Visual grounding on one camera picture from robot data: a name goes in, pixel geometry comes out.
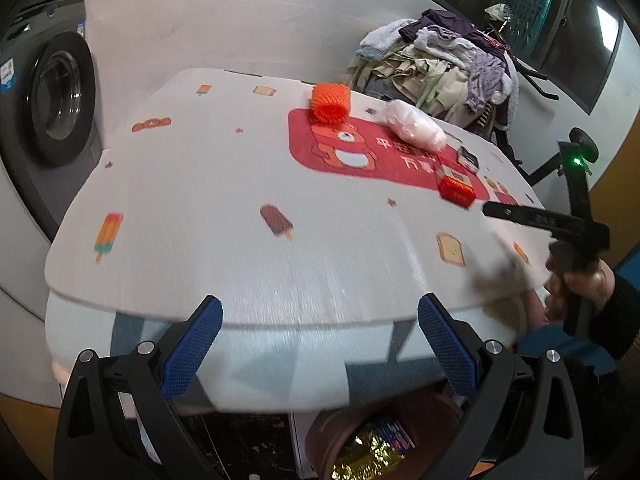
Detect gold foil snack bag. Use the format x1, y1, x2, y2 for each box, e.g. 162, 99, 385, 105
331, 430, 405, 480

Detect blue milk carton box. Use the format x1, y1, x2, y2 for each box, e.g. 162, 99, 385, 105
374, 422, 416, 453

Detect brown round trash bin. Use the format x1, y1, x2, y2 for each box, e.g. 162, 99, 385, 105
305, 390, 462, 479

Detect person's right hand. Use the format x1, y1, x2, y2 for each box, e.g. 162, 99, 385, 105
544, 256, 615, 321

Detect geometric pattern lower mat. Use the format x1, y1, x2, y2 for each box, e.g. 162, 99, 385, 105
44, 288, 526, 416

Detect black exercise bike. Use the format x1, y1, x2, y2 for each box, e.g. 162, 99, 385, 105
485, 3, 599, 186

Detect white box under table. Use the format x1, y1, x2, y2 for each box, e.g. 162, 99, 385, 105
288, 411, 319, 479

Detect small red box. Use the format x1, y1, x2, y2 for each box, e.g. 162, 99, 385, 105
435, 165, 476, 208

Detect small black card box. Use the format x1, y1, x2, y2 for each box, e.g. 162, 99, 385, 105
457, 146, 480, 174

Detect cartoon print top mat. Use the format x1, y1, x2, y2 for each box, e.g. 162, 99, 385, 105
44, 68, 550, 326

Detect pile of clothes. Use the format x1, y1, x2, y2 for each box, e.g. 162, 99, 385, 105
344, 9, 520, 138

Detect white plastic bag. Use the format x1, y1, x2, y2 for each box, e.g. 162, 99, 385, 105
384, 100, 447, 154

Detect dark front-load washing machine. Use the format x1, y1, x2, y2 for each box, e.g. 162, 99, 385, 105
1, 0, 102, 240

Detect orange foam net sleeve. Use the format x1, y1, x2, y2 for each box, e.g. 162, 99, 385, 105
309, 84, 352, 125

